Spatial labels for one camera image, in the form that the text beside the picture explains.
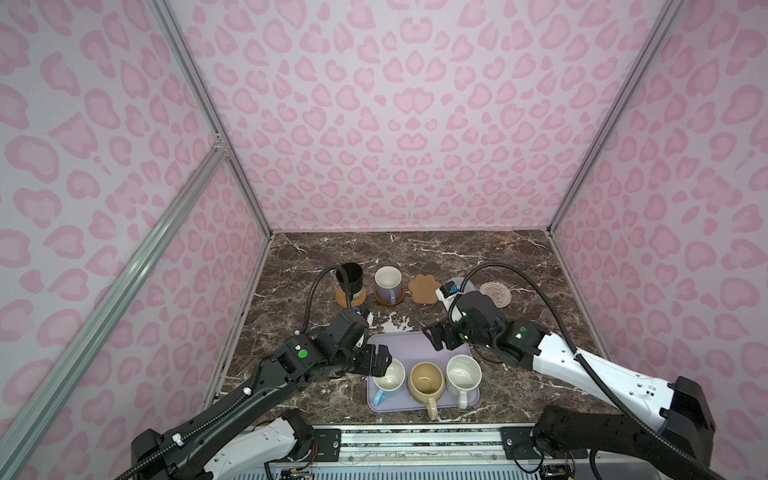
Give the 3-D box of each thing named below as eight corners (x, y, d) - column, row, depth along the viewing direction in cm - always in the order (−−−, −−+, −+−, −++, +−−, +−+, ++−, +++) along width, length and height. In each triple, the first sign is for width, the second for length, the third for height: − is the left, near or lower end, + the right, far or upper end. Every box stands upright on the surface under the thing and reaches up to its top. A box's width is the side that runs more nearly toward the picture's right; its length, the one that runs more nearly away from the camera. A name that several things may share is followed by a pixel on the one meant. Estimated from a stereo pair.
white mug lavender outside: (375, 310, 99) (373, 295, 92) (376, 282, 107) (375, 266, 99) (401, 310, 99) (401, 295, 92) (401, 282, 106) (401, 266, 99)
